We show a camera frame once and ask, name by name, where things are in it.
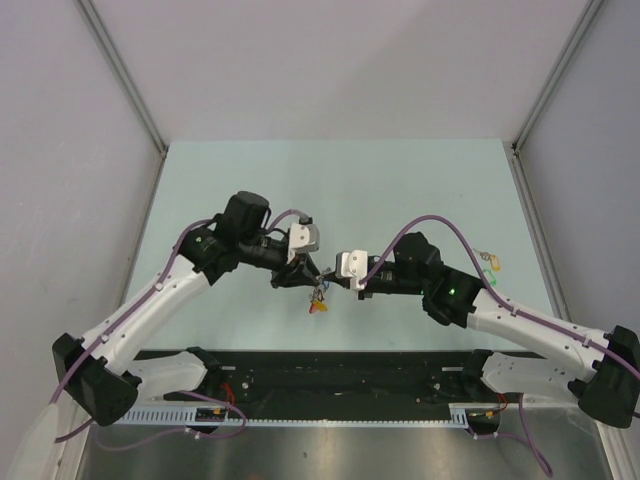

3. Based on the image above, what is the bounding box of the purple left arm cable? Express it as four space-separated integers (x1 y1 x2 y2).
47 208 311 444

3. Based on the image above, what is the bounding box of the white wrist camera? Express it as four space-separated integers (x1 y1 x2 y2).
287 223 320 263
335 250 368 291

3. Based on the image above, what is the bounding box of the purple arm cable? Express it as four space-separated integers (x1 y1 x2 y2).
362 214 640 416
47 208 311 444

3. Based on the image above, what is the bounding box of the aluminium frame post right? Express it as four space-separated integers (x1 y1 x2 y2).
509 0 614 151

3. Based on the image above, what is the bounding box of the metal key organizer red handle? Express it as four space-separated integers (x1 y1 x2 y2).
308 281 327 314

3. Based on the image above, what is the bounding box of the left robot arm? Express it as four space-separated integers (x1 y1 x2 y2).
51 191 320 426

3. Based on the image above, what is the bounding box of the aluminium frame post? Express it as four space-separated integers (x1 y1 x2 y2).
509 0 614 151
74 0 169 154

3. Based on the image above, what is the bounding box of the yellow tag on organizer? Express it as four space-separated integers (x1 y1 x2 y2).
312 300 328 312

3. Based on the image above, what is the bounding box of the green key tag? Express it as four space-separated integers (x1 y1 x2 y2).
483 269 497 286

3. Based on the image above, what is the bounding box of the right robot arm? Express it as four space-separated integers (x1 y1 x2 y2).
326 233 639 429

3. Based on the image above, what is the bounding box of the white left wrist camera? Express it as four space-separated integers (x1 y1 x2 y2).
287 223 320 263

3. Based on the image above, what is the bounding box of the white slotted cable duct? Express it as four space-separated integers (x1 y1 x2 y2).
117 403 501 430

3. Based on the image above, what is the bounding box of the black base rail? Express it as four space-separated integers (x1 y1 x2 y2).
134 349 521 420

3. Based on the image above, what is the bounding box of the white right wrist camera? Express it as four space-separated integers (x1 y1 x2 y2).
335 250 368 291

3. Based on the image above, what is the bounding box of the aluminium frame post left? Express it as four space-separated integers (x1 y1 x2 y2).
74 0 169 154

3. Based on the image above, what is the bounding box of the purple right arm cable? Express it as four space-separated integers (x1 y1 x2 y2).
362 214 640 416

